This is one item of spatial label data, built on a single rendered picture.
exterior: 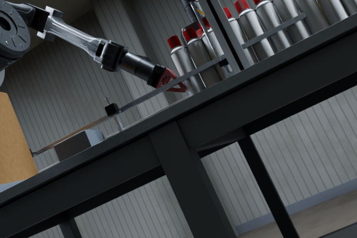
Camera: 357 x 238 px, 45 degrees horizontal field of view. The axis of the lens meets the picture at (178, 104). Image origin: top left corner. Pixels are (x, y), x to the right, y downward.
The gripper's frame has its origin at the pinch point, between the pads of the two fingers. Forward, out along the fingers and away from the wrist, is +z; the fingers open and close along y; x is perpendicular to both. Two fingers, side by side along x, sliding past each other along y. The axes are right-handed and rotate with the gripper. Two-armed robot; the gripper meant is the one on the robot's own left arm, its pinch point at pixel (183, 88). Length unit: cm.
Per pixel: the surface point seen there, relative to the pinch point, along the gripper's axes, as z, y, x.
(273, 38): 17.0, -2.6, -23.3
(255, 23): 10.8, -3.1, -25.0
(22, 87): -239, 317, 89
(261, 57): 16.2, -3.0, -17.3
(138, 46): -116, 266, -10
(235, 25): 6.0, -2.9, -22.1
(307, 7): 21.4, -3.1, -34.4
